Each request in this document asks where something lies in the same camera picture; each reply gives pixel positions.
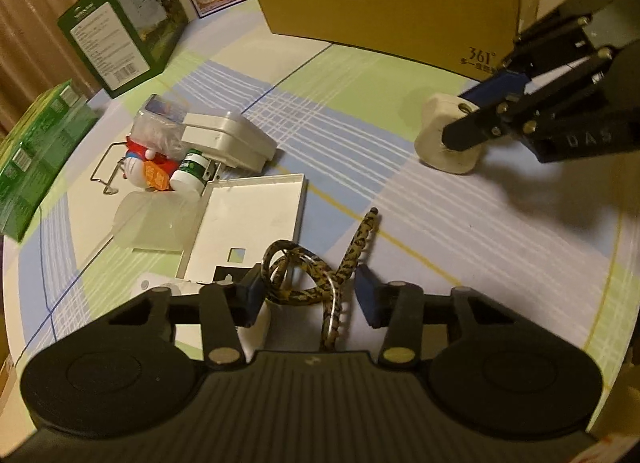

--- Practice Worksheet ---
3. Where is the white wall plug adapter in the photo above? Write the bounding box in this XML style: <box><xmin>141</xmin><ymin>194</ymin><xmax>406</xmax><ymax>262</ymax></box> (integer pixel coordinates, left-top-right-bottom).
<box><xmin>414</xmin><ymin>94</ymin><xmax>484</xmax><ymax>175</ymax></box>

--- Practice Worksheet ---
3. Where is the leopard print strap with ring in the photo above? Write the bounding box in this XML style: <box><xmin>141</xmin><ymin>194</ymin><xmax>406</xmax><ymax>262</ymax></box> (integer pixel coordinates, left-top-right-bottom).
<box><xmin>261</xmin><ymin>207</ymin><xmax>380</xmax><ymax>352</ymax></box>

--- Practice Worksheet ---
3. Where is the green white lip balm jar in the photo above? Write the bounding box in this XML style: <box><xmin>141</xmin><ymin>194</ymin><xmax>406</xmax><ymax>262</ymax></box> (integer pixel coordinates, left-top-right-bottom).
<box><xmin>169</xmin><ymin>149</ymin><xmax>212</xmax><ymax>197</ymax></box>

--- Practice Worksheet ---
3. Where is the metal wire clip frame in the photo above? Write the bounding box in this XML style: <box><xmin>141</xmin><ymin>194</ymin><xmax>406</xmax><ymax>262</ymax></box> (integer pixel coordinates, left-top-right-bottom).
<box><xmin>89</xmin><ymin>140</ymin><xmax>127</xmax><ymax>196</ymax></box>

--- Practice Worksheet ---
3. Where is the clear floss pick box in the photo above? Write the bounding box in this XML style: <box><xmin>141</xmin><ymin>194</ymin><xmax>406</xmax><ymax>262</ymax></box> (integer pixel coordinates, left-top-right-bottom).
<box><xmin>130</xmin><ymin>94</ymin><xmax>186</xmax><ymax>161</ymax></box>

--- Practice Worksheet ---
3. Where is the white flat panel plate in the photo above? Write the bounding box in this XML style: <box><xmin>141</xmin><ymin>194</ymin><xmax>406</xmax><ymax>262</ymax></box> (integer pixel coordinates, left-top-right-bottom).
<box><xmin>177</xmin><ymin>174</ymin><xmax>307</xmax><ymax>283</ymax></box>

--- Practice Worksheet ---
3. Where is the translucent plastic cup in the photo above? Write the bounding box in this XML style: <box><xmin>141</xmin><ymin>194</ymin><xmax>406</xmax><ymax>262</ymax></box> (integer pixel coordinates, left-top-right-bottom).
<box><xmin>112</xmin><ymin>191</ymin><xmax>201</xmax><ymax>252</ymax></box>

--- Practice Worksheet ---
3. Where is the plaid tablecloth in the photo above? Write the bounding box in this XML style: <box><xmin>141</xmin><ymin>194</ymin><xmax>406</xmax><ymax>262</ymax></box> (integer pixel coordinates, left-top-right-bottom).
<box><xmin>2</xmin><ymin>1</ymin><xmax>639</xmax><ymax>388</ymax></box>

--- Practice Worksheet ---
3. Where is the red Doraemon figurine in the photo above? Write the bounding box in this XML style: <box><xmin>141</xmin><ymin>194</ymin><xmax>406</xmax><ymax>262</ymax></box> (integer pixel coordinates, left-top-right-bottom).
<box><xmin>122</xmin><ymin>136</ymin><xmax>180</xmax><ymax>191</ymax></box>

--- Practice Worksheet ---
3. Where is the white power adapter box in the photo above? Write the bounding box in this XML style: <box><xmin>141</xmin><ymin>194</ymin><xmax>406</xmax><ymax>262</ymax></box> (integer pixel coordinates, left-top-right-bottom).
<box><xmin>181</xmin><ymin>112</ymin><xmax>277</xmax><ymax>173</ymax></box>

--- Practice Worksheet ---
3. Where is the green wrapped drink pack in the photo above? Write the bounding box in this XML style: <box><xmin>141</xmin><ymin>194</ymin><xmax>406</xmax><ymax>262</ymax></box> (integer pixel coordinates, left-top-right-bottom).
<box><xmin>1</xmin><ymin>81</ymin><xmax>99</xmax><ymax>241</ymax></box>

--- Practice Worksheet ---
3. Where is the green white milk carton box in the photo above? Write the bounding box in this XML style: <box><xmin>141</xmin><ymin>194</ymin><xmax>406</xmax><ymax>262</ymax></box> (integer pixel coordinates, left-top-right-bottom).
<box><xmin>58</xmin><ymin>0</ymin><xmax>189</xmax><ymax>98</ymax></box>

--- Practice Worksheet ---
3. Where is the brown curtain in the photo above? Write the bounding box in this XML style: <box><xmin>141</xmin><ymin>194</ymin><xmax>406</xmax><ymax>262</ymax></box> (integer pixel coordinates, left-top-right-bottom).
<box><xmin>1</xmin><ymin>0</ymin><xmax>100</xmax><ymax>135</ymax></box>

